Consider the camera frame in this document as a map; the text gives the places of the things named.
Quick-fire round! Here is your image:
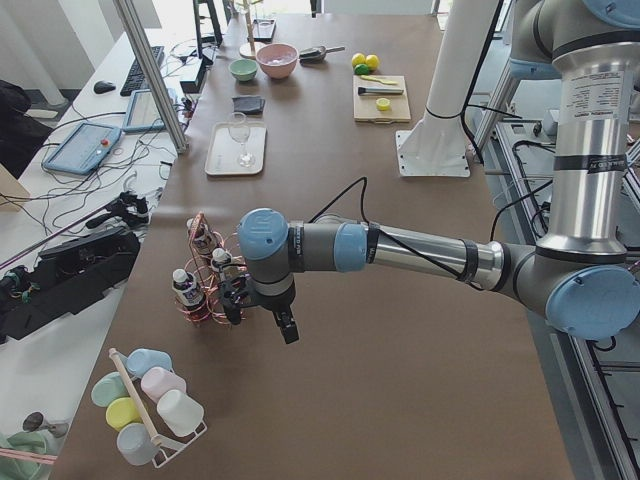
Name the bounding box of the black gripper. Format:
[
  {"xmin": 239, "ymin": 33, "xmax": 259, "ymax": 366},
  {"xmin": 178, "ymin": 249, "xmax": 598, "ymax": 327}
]
[{"xmin": 219, "ymin": 273, "xmax": 299, "ymax": 344}]

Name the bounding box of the copper wire bottle basket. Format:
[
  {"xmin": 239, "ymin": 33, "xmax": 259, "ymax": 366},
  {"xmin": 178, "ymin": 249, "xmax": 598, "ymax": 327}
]
[{"xmin": 175, "ymin": 212, "xmax": 246, "ymax": 328}]

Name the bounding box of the tea bottle white cap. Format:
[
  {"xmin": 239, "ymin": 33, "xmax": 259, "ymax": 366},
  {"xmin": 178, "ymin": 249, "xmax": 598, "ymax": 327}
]
[{"xmin": 172, "ymin": 269, "xmax": 205, "ymax": 312}]

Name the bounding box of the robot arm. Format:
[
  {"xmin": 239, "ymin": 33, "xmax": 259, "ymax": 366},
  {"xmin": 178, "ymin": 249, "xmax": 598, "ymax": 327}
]
[{"xmin": 219, "ymin": 1, "xmax": 639, "ymax": 343}]

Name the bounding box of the pink pastel cup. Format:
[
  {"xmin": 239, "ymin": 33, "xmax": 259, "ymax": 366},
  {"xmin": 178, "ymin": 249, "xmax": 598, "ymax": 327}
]
[{"xmin": 140, "ymin": 366, "xmax": 187, "ymax": 403}]

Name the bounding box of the white pastel cup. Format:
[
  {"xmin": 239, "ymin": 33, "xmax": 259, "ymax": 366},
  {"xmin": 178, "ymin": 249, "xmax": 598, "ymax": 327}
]
[{"xmin": 157, "ymin": 389, "xmax": 204, "ymax": 437}]

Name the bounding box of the blue pastel cup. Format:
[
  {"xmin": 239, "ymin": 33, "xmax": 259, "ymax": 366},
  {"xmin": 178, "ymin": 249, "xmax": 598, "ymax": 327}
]
[{"xmin": 125, "ymin": 348, "xmax": 173, "ymax": 378}]

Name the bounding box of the white cup rack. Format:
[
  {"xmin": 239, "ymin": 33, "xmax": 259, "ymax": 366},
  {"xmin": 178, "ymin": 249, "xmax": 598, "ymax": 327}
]
[{"xmin": 108, "ymin": 348, "xmax": 207, "ymax": 469}]

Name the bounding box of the green pastel cup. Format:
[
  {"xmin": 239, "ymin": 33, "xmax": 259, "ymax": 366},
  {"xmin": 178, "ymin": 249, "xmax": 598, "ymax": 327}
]
[{"xmin": 91, "ymin": 371, "xmax": 128, "ymax": 408}]

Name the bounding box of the cream rabbit tray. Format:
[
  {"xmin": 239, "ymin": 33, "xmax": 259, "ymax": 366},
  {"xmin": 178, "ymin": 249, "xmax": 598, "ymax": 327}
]
[{"xmin": 204, "ymin": 121, "xmax": 267, "ymax": 177}]

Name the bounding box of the yellow pastel cup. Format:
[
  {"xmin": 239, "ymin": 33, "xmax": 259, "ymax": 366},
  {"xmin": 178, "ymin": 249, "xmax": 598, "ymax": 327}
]
[{"xmin": 105, "ymin": 396, "xmax": 141, "ymax": 431}]

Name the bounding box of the grey pastel cup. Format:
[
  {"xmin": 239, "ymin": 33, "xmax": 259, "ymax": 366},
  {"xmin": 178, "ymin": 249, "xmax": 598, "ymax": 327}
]
[{"xmin": 116, "ymin": 423, "xmax": 157, "ymax": 466}]

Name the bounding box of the clear wine glass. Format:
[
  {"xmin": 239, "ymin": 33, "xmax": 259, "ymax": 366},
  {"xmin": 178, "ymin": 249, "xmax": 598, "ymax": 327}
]
[{"xmin": 228, "ymin": 111, "xmax": 255, "ymax": 168}]

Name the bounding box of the metal grabber stick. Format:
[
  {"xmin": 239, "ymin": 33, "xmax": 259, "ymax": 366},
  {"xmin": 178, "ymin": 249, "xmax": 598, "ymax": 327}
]
[{"xmin": 1, "ymin": 201, "xmax": 126, "ymax": 271}]

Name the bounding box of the black foam case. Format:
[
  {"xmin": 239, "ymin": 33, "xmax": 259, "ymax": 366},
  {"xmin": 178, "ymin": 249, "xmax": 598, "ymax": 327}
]
[{"xmin": 1, "ymin": 227, "xmax": 140, "ymax": 341}]

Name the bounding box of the grey folded cloth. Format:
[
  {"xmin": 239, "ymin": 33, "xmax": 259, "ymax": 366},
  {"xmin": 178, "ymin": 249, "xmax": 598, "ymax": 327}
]
[{"xmin": 232, "ymin": 95, "xmax": 266, "ymax": 115}]

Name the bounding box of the blue teach pendant far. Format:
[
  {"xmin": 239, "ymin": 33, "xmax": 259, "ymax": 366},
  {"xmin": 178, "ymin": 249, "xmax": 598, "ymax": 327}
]
[{"xmin": 122, "ymin": 89, "xmax": 165, "ymax": 133}]

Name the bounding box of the blue teach pendant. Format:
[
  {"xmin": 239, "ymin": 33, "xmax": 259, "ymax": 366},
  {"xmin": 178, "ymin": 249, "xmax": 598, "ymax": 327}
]
[
  {"xmin": 122, "ymin": 89, "xmax": 165, "ymax": 133},
  {"xmin": 43, "ymin": 122, "xmax": 122, "ymax": 175}
]

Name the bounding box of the blue teach pendant near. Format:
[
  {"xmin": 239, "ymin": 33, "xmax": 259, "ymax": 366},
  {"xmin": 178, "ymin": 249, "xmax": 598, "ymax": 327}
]
[{"xmin": 43, "ymin": 122, "xmax": 122, "ymax": 175}]

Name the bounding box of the half lemon slice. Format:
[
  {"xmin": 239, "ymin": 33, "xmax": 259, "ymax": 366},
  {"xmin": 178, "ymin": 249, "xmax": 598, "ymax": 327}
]
[{"xmin": 376, "ymin": 98, "xmax": 391, "ymax": 111}]

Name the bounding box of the green bowl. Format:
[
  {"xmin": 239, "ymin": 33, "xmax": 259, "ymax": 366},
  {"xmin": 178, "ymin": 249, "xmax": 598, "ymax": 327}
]
[{"xmin": 228, "ymin": 58, "xmax": 258, "ymax": 82}]

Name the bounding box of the wooden cutting board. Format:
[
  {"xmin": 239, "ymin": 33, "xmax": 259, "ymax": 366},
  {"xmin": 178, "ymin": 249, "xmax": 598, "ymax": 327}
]
[{"xmin": 353, "ymin": 75, "xmax": 411, "ymax": 123}]

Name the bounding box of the steel cylinder muddler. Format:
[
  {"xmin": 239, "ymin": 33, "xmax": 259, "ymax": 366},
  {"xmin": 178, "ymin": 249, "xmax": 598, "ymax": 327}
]
[{"xmin": 357, "ymin": 86, "xmax": 404, "ymax": 96}]

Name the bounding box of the steel jigger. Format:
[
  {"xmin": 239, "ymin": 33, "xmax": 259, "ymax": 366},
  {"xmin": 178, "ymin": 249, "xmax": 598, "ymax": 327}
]
[{"xmin": 22, "ymin": 411, "xmax": 69, "ymax": 438}]

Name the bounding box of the pink bowl with ice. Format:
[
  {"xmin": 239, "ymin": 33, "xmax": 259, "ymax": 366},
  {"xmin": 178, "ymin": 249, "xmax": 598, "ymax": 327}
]
[{"xmin": 256, "ymin": 43, "xmax": 299, "ymax": 80}]

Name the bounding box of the wooden glass stand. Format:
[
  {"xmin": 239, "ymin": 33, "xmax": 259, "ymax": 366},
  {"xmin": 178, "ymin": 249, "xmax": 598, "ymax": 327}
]
[{"xmin": 233, "ymin": 0, "xmax": 266, "ymax": 59}]

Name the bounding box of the steel ice scoop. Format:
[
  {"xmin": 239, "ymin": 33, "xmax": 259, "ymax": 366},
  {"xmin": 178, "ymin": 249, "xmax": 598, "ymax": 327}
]
[{"xmin": 299, "ymin": 46, "xmax": 346, "ymax": 63}]

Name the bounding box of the black keyboard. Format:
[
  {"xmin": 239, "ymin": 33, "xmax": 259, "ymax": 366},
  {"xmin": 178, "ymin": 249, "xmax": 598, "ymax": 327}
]
[{"xmin": 119, "ymin": 46, "xmax": 164, "ymax": 97}]

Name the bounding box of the green lime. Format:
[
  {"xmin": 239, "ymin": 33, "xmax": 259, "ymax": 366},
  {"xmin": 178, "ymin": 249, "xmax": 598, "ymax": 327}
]
[{"xmin": 354, "ymin": 64, "xmax": 370, "ymax": 76}]

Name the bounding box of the yellow plastic knife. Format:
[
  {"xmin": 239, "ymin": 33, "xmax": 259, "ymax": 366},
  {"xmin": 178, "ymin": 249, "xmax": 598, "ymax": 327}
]
[{"xmin": 360, "ymin": 75, "xmax": 398, "ymax": 85}]

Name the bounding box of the yellow lemon upper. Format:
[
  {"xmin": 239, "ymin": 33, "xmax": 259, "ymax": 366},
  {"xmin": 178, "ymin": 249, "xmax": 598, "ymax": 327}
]
[{"xmin": 351, "ymin": 52, "xmax": 366, "ymax": 69}]

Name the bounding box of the yellow lemon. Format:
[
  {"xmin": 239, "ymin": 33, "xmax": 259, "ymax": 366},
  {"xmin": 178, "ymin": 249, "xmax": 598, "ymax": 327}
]
[
  {"xmin": 351, "ymin": 52, "xmax": 366, "ymax": 69},
  {"xmin": 365, "ymin": 54, "xmax": 380, "ymax": 71}
]

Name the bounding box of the black computer mouse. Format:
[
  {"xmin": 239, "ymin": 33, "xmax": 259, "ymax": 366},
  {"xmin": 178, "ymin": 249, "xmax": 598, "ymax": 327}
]
[{"xmin": 93, "ymin": 80, "xmax": 116, "ymax": 95}]

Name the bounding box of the yellow lemon lower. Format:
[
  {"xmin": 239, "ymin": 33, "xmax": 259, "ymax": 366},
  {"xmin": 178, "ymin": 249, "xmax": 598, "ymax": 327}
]
[{"xmin": 365, "ymin": 54, "xmax": 380, "ymax": 71}]

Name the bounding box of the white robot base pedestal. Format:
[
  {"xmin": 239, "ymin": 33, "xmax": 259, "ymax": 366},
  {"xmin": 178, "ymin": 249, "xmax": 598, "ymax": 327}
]
[{"xmin": 396, "ymin": 0, "xmax": 502, "ymax": 178}]

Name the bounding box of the aluminium frame post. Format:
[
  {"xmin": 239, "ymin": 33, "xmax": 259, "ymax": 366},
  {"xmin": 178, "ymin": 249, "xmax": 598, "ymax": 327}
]
[{"xmin": 113, "ymin": 0, "xmax": 188, "ymax": 155}]

